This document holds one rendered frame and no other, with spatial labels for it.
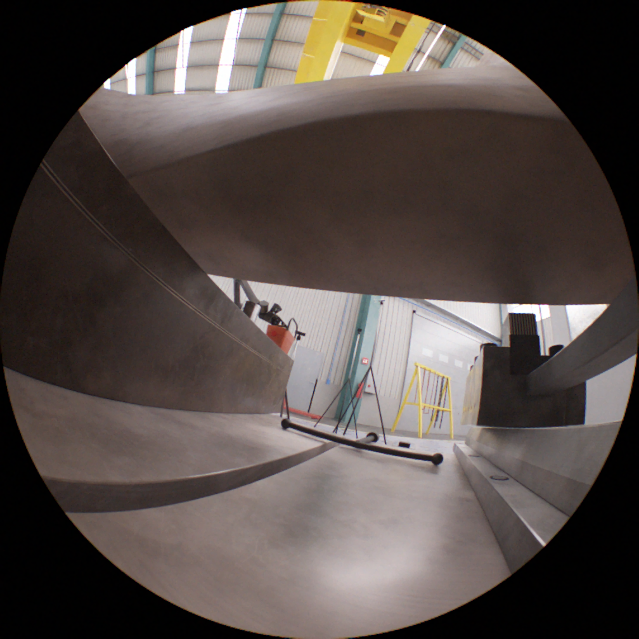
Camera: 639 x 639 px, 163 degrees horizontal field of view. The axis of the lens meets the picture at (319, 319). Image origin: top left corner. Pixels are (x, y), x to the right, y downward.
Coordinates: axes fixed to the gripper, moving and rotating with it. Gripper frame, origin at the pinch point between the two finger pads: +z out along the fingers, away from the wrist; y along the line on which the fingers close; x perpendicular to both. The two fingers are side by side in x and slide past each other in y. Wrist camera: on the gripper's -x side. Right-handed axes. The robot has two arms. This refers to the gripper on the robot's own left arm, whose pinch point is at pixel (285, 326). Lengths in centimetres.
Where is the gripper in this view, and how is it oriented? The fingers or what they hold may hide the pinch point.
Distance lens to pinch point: 141.3
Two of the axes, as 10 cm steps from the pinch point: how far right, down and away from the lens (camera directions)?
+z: 8.8, 3.8, -2.7
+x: -4.5, 8.4, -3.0
